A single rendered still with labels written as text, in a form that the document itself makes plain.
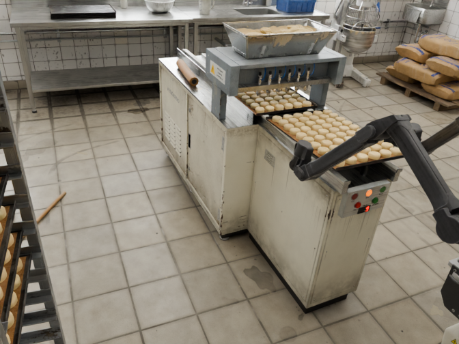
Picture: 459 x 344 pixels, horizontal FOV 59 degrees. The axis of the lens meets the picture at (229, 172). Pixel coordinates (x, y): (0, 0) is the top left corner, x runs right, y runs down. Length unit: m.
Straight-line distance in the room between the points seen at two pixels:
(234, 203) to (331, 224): 0.78
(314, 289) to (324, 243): 0.31
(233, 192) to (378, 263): 1.03
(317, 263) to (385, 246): 0.99
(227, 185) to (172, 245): 0.57
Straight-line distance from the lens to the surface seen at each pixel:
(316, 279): 2.15
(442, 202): 1.30
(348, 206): 1.87
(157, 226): 2.83
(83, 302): 2.44
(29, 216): 1.25
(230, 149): 2.28
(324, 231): 1.94
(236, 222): 2.62
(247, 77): 2.24
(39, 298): 1.45
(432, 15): 6.57
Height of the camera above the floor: 1.81
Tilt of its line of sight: 32 degrees down
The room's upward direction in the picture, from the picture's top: 4 degrees clockwise
